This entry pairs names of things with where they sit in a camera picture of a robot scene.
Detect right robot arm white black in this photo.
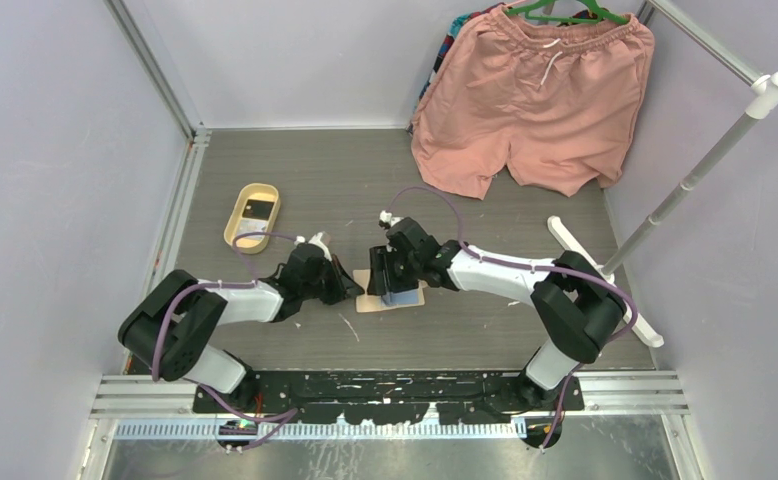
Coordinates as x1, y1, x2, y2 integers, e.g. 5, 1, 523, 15
367, 212, 628, 411

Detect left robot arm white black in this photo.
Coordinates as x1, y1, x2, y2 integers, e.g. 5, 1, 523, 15
117, 240, 364, 413

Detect colourful patterned garment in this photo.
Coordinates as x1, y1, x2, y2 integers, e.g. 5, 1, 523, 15
413, 2, 505, 113

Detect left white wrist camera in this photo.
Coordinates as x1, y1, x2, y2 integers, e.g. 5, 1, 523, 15
294, 231, 333, 261

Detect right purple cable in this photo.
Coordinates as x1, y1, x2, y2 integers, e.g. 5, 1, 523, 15
388, 185, 641, 453

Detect pink shorts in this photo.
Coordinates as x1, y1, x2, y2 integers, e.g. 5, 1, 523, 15
410, 5, 655, 199

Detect white clothes rack stand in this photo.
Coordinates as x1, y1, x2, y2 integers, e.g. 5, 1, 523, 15
546, 68, 778, 350

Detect silver vip card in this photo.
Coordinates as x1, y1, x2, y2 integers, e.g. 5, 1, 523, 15
234, 218, 268, 241

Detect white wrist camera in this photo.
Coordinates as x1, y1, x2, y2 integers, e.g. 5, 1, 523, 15
294, 231, 333, 261
378, 210, 403, 230

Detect black vip card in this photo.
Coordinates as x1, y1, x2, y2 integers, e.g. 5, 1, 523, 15
242, 197, 277, 221

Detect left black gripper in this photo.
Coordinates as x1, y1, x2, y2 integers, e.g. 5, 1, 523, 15
300, 254, 363, 306

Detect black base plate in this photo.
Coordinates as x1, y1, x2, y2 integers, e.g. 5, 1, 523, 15
224, 370, 585, 426

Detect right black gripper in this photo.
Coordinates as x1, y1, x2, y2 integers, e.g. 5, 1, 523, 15
368, 245, 421, 297

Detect beige leather card holder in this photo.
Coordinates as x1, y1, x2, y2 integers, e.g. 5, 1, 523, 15
355, 281, 426, 313

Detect green clothes hanger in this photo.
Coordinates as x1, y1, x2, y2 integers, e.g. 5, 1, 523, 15
504, 0, 629, 25

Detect beige oval plastic tray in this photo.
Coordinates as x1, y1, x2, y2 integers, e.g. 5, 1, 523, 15
223, 183, 281, 254

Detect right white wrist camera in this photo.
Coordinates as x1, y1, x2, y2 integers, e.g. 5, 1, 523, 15
378, 210, 403, 230

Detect aluminium frame rail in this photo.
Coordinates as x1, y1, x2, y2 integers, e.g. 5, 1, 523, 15
106, 1, 211, 295

